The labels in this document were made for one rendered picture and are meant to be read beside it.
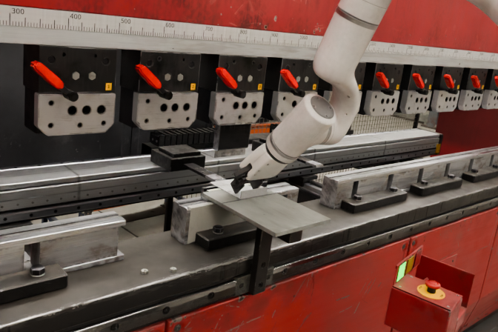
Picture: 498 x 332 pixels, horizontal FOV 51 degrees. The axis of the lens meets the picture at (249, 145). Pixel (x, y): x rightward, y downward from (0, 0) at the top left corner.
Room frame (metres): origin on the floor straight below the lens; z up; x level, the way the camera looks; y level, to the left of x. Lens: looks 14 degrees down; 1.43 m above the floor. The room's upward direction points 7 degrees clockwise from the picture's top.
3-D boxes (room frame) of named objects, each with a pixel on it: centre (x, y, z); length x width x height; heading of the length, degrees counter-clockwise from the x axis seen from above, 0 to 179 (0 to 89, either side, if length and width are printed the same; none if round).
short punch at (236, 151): (1.28, 0.05, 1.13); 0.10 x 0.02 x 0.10; 133
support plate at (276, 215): (1.17, -0.06, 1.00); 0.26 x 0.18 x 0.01; 43
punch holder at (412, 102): (1.80, -0.53, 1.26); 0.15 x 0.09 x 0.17; 133
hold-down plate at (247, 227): (1.26, -0.02, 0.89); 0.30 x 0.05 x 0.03; 133
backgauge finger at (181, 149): (1.40, 0.15, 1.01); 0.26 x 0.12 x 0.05; 43
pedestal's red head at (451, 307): (1.30, -0.55, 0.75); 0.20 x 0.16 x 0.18; 144
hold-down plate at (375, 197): (1.64, -0.44, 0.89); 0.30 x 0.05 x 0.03; 133
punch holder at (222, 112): (1.26, 0.06, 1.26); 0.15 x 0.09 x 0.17; 133
